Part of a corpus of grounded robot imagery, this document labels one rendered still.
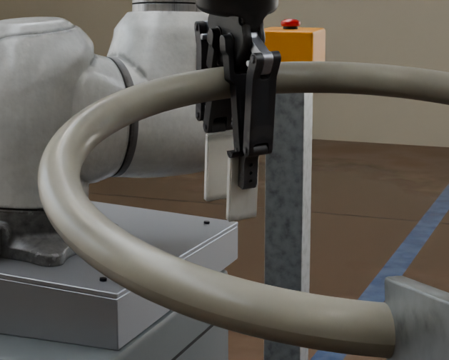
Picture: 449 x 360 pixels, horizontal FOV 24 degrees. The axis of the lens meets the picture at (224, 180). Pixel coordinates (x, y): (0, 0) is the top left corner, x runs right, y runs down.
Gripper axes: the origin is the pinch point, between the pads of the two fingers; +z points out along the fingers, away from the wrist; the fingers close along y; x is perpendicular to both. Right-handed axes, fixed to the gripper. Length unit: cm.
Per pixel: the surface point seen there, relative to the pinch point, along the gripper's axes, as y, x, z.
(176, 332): -17.5, 2.0, 27.2
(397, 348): 44.8, -11.9, -9.1
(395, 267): -225, 187, 153
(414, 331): 46.6, -12.4, -11.2
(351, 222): -295, 210, 166
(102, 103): 6.2, -15.0, -11.1
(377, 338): 43.9, -12.6, -9.3
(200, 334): -22.0, 7.3, 31.2
